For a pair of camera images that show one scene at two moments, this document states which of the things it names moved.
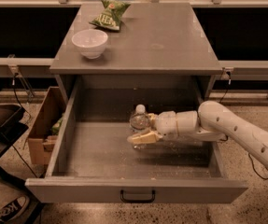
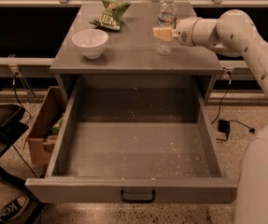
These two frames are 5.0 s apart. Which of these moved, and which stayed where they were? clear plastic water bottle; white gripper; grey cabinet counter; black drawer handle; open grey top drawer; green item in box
Moved: clear plastic water bottle; white gripper
Stayed: open grey top drawer; grey cabinet counter; green item in box; black drawer handle
